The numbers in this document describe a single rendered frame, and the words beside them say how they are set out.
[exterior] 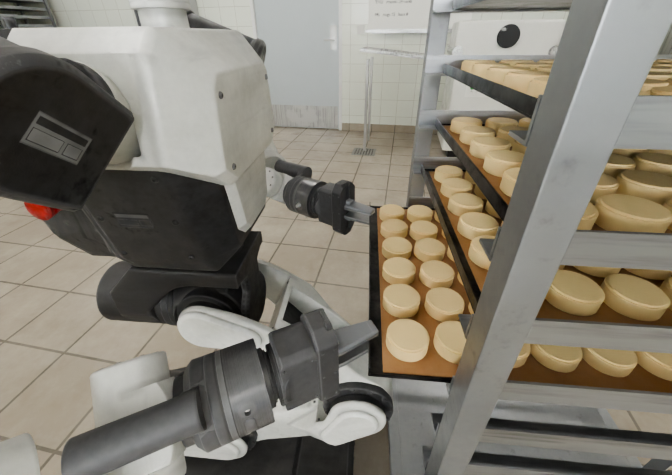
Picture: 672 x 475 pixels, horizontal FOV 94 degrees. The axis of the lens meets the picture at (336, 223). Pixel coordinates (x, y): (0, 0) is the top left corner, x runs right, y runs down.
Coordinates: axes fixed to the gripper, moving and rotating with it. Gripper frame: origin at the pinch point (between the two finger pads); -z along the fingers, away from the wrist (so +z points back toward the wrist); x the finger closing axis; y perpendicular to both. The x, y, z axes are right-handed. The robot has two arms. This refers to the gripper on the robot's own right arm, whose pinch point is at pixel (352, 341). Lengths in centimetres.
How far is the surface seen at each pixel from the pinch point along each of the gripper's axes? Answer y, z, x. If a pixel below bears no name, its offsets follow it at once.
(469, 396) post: -12.4, -5.4, 3.9
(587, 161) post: -13.3, -7.0, 26.0
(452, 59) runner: 24.3, -31.4, 28.1
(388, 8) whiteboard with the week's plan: 330, -213, 56
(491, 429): -12.5, -11.6, -7.2
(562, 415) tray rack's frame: -4, -66, -64
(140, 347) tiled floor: 88, 52, -77
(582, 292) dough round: -11.6, -18.9, 10.2
